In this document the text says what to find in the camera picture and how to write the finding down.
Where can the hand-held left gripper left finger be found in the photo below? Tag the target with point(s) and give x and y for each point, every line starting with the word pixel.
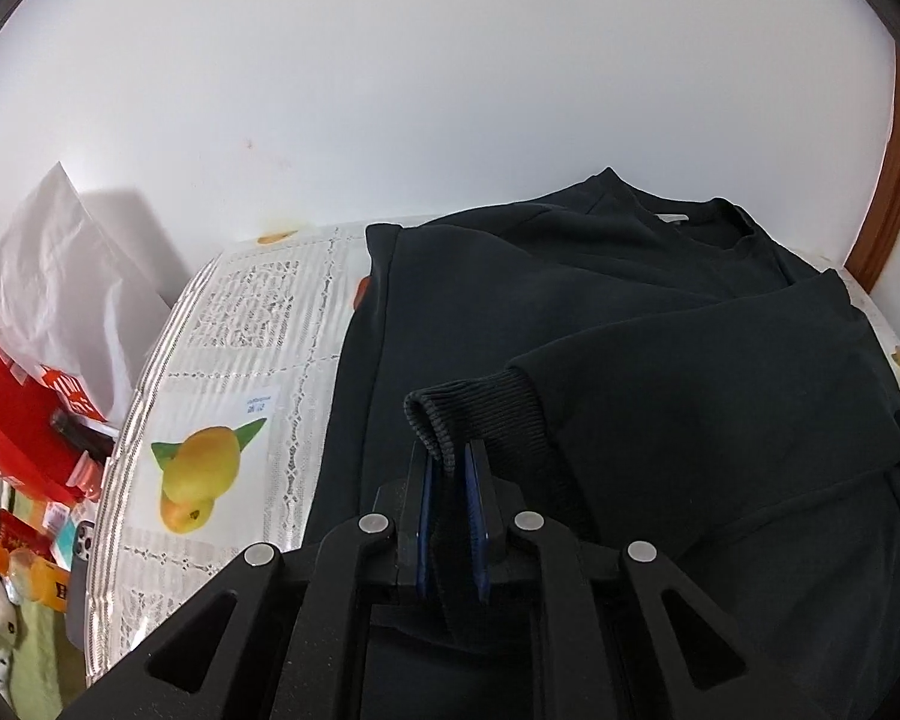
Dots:
pixel 423 532

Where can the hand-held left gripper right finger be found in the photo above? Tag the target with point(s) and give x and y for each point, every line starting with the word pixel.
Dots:
pixel 478 532

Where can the black sweatshirt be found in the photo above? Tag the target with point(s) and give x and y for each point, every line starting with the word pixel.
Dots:
pixel 645 360

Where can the fruit print tablecloth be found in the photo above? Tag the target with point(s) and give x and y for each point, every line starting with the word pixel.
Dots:
pixel 232 360

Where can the grey smartphone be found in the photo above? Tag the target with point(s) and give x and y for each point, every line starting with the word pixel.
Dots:
pixel 81 577

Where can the green cloth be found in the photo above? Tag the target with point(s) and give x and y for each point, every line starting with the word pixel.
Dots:
pixel 41 667

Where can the red cardboard box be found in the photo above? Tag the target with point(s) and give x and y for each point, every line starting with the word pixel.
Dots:
pixel 15 412

